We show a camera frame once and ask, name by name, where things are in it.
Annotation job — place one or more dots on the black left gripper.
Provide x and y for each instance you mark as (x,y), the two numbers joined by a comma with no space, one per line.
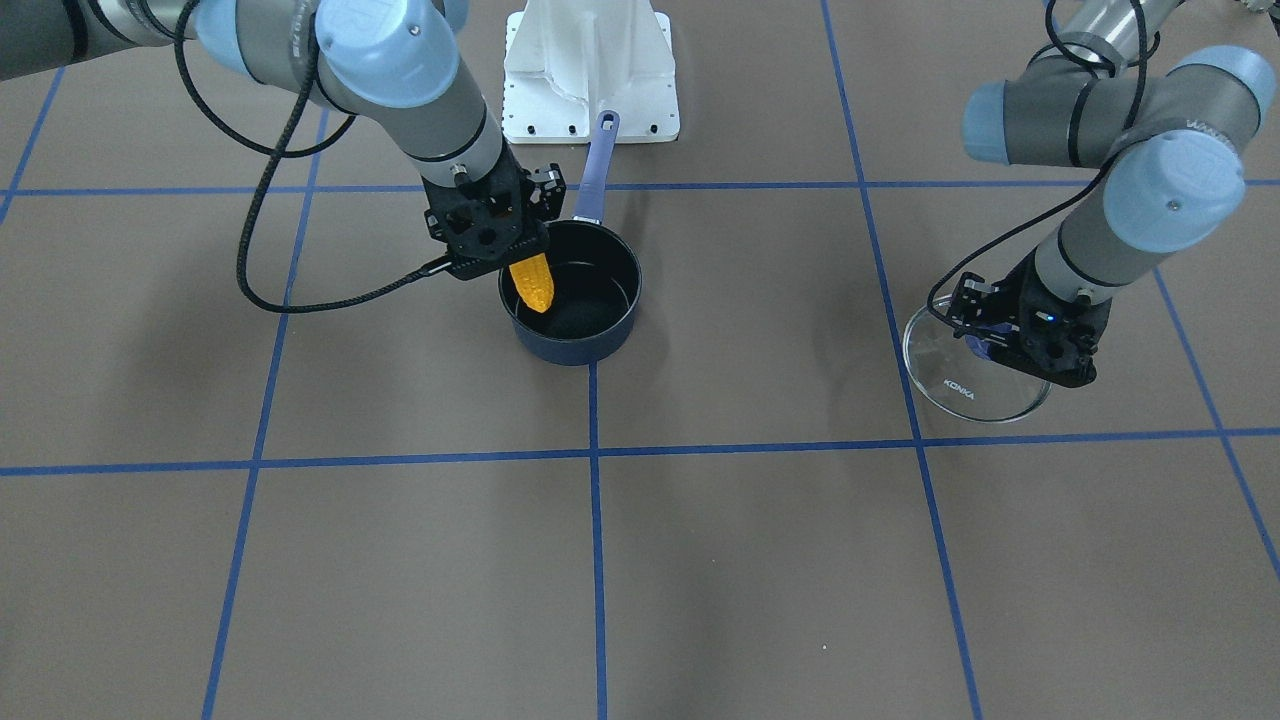
(1022,287)

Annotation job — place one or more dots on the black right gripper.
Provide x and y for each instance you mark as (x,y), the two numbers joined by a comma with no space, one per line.
(546,187)

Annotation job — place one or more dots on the yellow corn cob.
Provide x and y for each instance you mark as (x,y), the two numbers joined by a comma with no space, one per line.
(534,282)

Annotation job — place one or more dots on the glass pot lid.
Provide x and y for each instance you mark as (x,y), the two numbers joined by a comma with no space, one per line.
(958,377)

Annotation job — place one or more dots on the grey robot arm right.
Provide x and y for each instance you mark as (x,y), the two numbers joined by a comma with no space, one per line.
(394,62)

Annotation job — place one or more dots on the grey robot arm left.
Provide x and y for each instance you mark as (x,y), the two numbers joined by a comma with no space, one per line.
(1166,153)

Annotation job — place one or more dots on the dark blue pot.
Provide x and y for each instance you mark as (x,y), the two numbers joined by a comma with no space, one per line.
(596,277)

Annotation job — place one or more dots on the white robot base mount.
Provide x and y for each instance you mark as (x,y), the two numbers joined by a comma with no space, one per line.
(565,62)

